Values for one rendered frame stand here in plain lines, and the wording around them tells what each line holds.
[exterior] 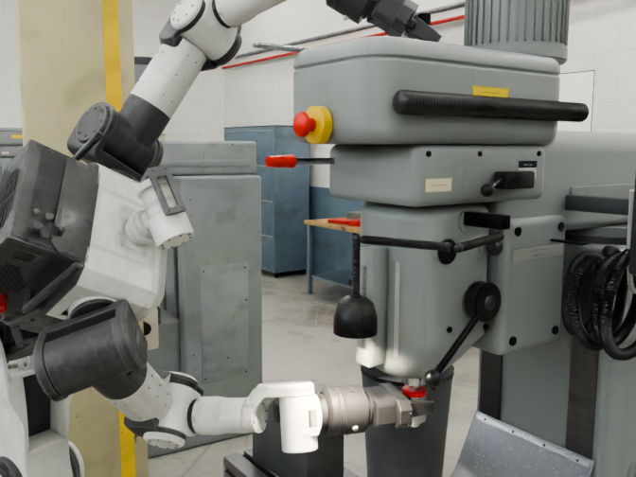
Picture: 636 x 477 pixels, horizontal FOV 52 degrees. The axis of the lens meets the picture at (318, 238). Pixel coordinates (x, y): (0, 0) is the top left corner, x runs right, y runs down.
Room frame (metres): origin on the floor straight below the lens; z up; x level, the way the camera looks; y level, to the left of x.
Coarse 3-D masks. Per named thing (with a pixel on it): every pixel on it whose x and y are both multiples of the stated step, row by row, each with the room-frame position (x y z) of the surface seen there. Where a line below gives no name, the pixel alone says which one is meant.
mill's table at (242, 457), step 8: (224, 456) 1.60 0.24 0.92; (232, 456) 1.60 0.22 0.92; (240, 456) 1.60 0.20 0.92; (248, 456) 1.61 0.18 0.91; (224, 464) 1.59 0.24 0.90; (232, 464) 1.56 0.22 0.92; (240, 464) 1.56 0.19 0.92; (248, 464) 1.56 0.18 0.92; (256, 464) 1.57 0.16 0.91; (224, 472) 1.59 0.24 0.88; (232, 472) 1.58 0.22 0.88; (240, 472) 1.52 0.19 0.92; (248, 472) 1.51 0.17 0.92; (256, 472) 1.51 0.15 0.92; (264, 472) 1.55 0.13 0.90; (272, 472) 1.51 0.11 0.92; (344, 472) 1.51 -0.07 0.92; (352, 472) 1.51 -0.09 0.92
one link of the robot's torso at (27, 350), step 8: (16, 328) 1.21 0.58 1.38; (16, 336) 1.21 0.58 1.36; (24, 336) 1.20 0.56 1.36; (32, 336) 1.21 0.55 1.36; (16, 344) 1.26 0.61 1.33; (24, 344) 1.25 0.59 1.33; (32, 344) 1.26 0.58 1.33; (8, 352) 1.25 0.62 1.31; (16, 352) 1.26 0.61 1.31; (24, 352) 1.29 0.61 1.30; (32, 352) 1.33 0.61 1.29; (8, 360) 1.29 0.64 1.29
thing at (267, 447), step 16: (272, 416) 1.51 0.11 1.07; (272, 432) 1.51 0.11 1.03; (320, 432) 1.44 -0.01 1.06; (256, 448) 1.56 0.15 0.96; (272, 448) 1.51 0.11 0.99; (320, 448) 1.44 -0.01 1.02; (336, 448) 1.47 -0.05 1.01; (272, 464) 1.51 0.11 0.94; (288, 464) 1.46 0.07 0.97; (304, 464) 1.42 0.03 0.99; (320, 464) 1.44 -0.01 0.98; (336, 464) 1.47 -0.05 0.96
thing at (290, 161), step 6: (270, 156) 1.11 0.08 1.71; (276, 156) 1.12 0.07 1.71; (282, 156) 1.12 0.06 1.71; (288, 156) 1.13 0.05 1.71; (294, 156) 1.14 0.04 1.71; (270, 162) 1.11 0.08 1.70; (276, 162) 1.11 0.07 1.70; (282, 162) 1.12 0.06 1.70; (288, 162) 1.13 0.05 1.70; (294, 162) 1.13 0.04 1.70; (300, 162) 1.15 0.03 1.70; (306, 162) 1.15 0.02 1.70; (312, 162) 1.16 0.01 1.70; (318, 162) 1.17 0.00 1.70; (324, 162) 1.18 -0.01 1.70; (330, 162) 1.19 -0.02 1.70
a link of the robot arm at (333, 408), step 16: (288, 400) 1.10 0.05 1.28; (304, 400) 1.10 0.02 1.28; (320, 400) 1.12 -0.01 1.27; (336, 400) 1.11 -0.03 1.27; (288, 416) 1.09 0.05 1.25; (304, 416) 1.09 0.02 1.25; (320, 416) 1.10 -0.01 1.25; (336, 416) 1.09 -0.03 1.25; (288, 432) 1.08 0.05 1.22; (304, 432) 1.08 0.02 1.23; (336, 432) 1.10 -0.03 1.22; (288, 448) 1.08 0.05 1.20; (304, 448) 1.07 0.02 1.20
